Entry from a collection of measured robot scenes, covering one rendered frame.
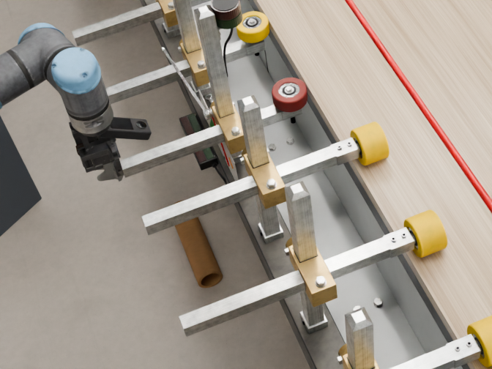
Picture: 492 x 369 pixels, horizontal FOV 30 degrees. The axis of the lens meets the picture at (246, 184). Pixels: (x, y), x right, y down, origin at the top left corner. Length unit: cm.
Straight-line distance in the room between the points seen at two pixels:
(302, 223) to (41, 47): 66
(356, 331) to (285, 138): 98
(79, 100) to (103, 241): 125
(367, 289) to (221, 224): 100
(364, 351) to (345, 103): 70
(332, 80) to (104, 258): 120
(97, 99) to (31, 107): 167
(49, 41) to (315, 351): 84
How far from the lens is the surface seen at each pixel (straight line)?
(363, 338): 151
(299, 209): 159
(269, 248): 207
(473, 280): 179
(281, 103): 207
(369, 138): 189
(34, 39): 193
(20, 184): 312
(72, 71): 183
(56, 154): 334
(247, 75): 254
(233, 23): 191
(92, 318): 290
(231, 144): 207
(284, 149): 235
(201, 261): 283
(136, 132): 199
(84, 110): 187
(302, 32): 223
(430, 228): 175
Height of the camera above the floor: 242
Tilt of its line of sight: 52 degrees down
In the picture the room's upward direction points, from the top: 11 degrees counter-clockwise
